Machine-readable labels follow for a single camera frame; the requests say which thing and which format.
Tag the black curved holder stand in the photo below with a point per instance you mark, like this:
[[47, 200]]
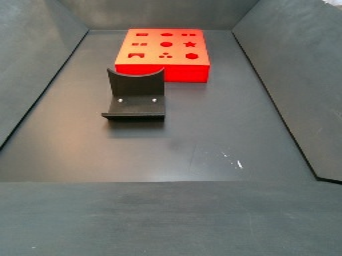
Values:
[[137, 96]]

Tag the red shape sorter block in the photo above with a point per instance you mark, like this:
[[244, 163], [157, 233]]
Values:
[[172, 49]]

